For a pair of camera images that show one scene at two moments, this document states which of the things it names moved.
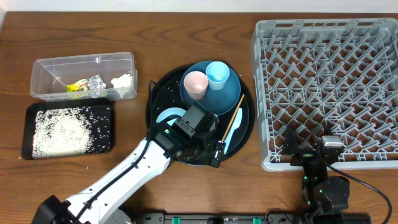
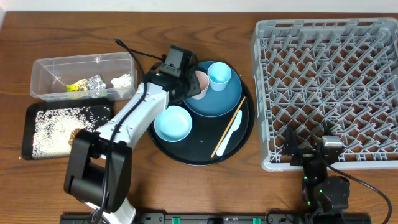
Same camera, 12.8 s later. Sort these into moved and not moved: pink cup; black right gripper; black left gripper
Moved: black left gripper
Not moved: black right gripper; pink cup
